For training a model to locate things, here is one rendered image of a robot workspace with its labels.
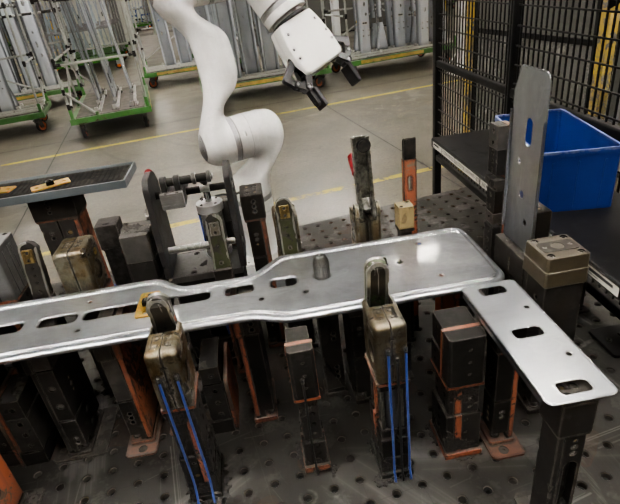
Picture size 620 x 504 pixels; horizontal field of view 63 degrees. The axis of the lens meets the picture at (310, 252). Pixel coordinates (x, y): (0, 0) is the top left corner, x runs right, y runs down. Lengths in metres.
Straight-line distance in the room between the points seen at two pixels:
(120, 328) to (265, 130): 0.67
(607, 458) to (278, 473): 0.60
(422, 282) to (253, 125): 0.66
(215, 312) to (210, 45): 0.72
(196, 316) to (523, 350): 0.55
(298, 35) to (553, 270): 0.60
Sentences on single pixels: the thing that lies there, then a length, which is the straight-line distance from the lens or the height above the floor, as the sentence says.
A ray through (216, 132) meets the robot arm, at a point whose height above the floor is 1.19.
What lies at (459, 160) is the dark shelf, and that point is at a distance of 1.46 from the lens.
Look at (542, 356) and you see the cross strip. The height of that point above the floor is 1.00.
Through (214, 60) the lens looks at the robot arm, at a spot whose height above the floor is 1.35.
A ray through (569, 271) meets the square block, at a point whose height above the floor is 1.03.
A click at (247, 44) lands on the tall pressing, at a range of 8.07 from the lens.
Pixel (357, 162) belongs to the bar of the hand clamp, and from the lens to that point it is 1.07.
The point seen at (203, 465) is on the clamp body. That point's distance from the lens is 0.98.
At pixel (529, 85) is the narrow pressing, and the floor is 1.31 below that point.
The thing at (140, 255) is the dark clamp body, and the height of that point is 1.03.
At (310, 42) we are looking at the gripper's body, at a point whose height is 1.41.
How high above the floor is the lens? 1.52
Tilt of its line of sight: 29 degrees down
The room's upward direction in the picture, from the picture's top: 7 degrees counter-clockwise
